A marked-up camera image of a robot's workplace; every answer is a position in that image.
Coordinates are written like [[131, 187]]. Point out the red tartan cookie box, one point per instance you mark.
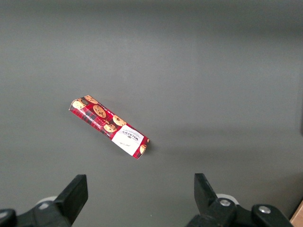
[[104, 116]]

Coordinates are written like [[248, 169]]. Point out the oak wooden drawer cabinet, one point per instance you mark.
[[298, 217]]

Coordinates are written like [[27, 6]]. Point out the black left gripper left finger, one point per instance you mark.
[[54, 212]]

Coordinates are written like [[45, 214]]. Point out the dark grey table mat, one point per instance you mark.
[[151, 59]]

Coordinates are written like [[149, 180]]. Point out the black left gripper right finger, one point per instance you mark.
[[213, 212]]

